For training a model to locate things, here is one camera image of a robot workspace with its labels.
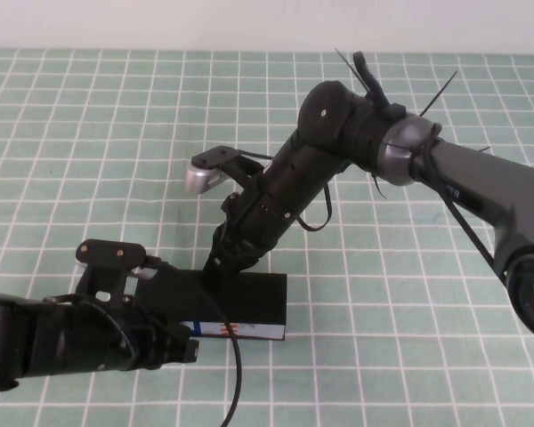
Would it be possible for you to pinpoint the black left camera mount bracket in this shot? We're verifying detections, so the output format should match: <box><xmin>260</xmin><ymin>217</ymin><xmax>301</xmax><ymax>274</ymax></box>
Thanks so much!
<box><xmin>77</xmin><ymin>262</ymin><xmax>139</xmax><ymax>309</ymax></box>

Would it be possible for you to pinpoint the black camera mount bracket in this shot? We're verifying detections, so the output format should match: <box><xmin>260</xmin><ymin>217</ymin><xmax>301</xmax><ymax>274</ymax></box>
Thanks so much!
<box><xmin>224</xmin><ymin>153</ymin><xmax>268</xmax><ymax>192</ymax></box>
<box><xmin>77</xmin><ymin>262</ymin><xmax>139</xmax><ymax>309</ymax></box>

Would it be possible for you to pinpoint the black zip tie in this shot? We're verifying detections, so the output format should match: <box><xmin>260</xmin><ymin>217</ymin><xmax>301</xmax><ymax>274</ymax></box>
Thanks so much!
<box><xmin>420</xmin><ymin>68</ymin><xmax>459</xmax><ymax>117</ymax></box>
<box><xmin>371</xmin><ymin>173</ymin><xmax>389</xmax><ymax>202</ymax></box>
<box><xmin>335</xmin><ymin>47</ymin><xmax>370</xmax><ymax>93</ymax></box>

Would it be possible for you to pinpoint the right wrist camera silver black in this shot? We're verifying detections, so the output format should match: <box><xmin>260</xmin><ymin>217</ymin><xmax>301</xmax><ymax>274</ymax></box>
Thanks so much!
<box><xmin>183</xmin><ymin>145</ymin><xmax>242</xmax><ymax>196</ymax></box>

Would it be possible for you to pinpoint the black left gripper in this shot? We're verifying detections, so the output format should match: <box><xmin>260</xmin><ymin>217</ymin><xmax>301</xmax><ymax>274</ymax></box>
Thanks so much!
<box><xmin>86</xmin><ymin>304</ymin><xmax>201</xmax><ymax>375</ymax></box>

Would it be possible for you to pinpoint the thin black right camera cable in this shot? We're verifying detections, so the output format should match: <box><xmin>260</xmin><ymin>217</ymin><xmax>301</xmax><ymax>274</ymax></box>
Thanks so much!
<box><xmin>238</xmin><ymin>149</ymin><xmax>334</xmax><ymax>232</ymax></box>

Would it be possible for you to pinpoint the black right camera mount bracket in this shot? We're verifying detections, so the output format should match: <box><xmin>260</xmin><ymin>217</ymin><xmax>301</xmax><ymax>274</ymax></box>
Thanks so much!
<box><xmin>224</xmin><ymin>153</ymin><xmax>268</xmax><ymax>192</ymax></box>

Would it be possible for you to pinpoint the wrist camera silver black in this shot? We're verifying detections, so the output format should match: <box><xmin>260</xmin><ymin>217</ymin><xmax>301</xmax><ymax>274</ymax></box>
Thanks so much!
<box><xmin>183</xmin><ymin>145</ymin><xmax>242</xmax><ymax>196</ymax></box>
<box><xmin>74</xmin><ymin>238</ymin><xmax>158</xmax><ymax>281</ymax></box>

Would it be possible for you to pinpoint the thin black camera cable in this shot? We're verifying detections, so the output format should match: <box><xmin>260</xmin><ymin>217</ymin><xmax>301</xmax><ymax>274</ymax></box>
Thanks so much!
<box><xmin>238</xmin><ymin>149</ymin><xmax>334</xmax><ymax>232</ymax></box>
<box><xmin>144</xmin><ymin>255</ymin><xmax>244</xmax><ymax>427</ymax></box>

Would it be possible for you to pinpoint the thin black left camera cable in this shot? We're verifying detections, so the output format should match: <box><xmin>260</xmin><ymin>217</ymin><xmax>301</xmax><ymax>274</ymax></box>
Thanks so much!
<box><xmin>144</xmin><ymin>255</ymin><xmax>244</xmax><ymax>427</ymax></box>

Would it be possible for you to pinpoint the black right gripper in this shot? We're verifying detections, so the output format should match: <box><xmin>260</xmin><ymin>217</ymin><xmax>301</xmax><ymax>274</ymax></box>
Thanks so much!
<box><xmin>203</xmin><ymin>156</ymin><xmax>328</xmax><ymax>282</ymax></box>

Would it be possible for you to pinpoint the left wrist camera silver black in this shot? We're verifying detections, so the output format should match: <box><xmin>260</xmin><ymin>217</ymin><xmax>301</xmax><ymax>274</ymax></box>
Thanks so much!
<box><xmin>74</xmin><ymin>238</ymin><xmax>158</xmax><ymax>281</ymax></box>

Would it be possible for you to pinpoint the black printed glasses case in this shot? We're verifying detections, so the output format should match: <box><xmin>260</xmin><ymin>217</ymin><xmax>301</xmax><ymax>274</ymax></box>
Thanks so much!
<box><xmin>137</xmin><ymin>269</ymin><xmax>288</xmax><ymax>342</ymax></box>

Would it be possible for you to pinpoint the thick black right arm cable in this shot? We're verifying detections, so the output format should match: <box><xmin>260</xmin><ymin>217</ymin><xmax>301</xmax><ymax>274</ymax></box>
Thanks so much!
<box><xmin>352</xmin><ymin>51</ymin><xmax>511</xmax><ymax>286</ymax></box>

